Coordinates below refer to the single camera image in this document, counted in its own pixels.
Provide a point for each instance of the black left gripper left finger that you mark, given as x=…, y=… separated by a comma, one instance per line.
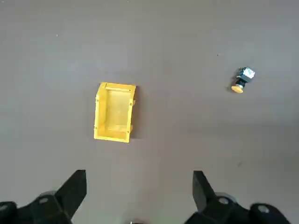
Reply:
x=63, y=198

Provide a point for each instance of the yellow plastic storage box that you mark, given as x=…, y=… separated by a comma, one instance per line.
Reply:
x=114, y=112

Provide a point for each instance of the small dark bottle orange cap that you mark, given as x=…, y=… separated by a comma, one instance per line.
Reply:
x=241, y=80

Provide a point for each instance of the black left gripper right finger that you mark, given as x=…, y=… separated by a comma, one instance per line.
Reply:
x=210, y=200

